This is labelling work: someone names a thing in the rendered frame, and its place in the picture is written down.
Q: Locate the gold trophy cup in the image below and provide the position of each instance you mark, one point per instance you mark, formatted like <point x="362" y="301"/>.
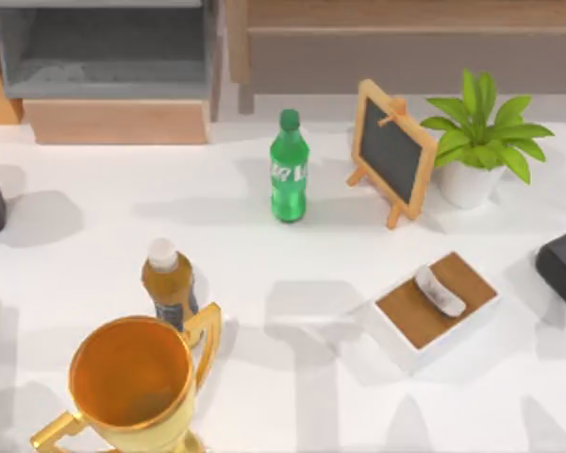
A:
<point x="137" y="377"/>

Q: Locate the green bottle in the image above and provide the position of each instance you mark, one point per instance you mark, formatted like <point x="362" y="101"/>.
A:
<point x="288" y="179"/>

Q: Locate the wooden framed blackboard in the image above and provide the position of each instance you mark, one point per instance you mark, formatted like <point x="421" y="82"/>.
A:
<point x="390" y="151"/>

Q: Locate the pale wooden drawer front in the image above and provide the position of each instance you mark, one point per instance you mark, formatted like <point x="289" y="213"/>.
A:
<point x="115" y="120"/>

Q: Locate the green plant in white pot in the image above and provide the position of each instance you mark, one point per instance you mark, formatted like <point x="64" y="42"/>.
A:
<point x="476" y="141"/>

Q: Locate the wooden shelf unit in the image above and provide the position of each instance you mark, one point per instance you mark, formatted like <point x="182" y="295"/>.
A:
<point x="405" y="42"/>

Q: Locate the wooden coaster with white rim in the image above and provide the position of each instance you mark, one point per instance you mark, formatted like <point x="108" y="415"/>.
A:
<point x="434" y="307"/>

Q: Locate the white computer mouse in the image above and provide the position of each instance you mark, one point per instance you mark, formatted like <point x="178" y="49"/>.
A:
<point x="439" y="295"/>

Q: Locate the black stapler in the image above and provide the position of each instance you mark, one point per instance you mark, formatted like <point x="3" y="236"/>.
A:
<point x="563" y="271"/>

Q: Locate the brown bottle with white cap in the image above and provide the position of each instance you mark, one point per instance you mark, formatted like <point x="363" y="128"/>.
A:
<point x="170" y="288"/>

